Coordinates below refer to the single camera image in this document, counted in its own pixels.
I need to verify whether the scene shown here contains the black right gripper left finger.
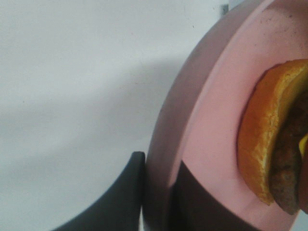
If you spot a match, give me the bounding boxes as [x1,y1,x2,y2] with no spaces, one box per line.
[55,152,145,231]

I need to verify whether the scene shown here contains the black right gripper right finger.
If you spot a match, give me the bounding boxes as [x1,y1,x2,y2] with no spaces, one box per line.
[168,162,257,231]

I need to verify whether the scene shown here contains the pink plate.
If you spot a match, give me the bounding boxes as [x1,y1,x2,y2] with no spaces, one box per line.
[142,0,308,231]

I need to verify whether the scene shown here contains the burger with lettuce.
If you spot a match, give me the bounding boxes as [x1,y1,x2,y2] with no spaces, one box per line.
[237,59,308,215]

